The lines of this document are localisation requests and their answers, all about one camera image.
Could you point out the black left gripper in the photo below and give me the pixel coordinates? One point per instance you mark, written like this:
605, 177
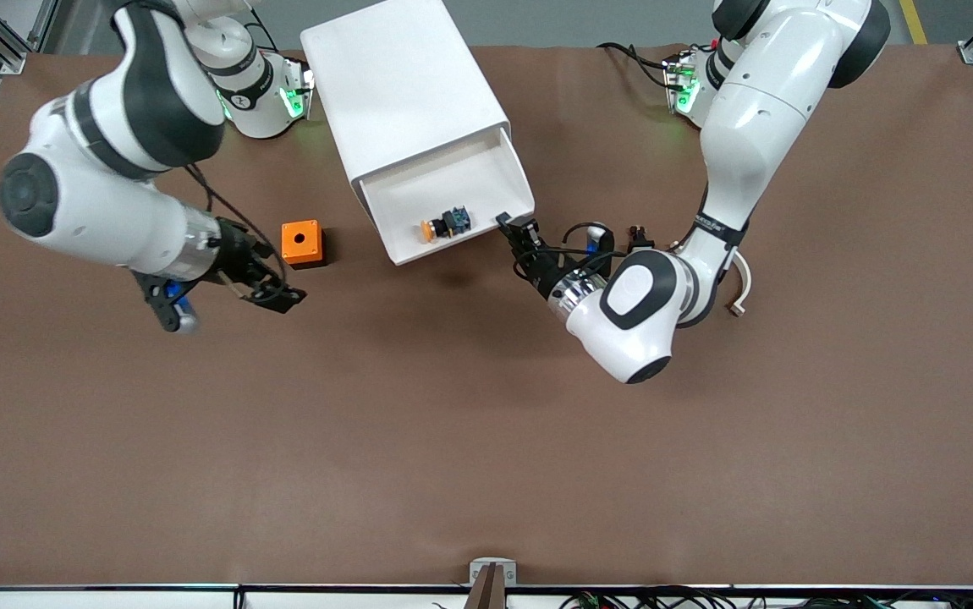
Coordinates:
541, 271

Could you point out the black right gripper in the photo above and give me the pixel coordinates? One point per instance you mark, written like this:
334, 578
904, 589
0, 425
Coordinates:
235, 259

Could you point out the orange push button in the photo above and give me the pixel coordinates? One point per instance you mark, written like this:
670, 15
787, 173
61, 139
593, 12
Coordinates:
444, 226

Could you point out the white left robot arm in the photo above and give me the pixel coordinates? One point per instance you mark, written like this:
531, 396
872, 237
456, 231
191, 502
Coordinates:
757, 127

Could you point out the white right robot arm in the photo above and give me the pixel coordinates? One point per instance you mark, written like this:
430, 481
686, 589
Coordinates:
114, 101

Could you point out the white drawer cabinet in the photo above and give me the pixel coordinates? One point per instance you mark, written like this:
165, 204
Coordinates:
402, 76

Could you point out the orange box with hole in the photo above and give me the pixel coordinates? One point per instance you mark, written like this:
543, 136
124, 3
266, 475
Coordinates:
309, 247

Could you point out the brown table mat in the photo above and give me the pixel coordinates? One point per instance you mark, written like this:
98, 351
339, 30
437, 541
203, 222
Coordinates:
486, 440

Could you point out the black switch white face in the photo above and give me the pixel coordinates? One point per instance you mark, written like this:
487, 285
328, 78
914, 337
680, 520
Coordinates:
639, 238

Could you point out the white curved bracket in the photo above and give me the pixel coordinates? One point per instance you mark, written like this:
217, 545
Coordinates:
744, 283

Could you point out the grey metal bracket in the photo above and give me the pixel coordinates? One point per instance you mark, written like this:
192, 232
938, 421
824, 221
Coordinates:
478, 567

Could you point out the white table edge rail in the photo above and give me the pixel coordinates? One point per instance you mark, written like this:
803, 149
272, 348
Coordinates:
114, 600

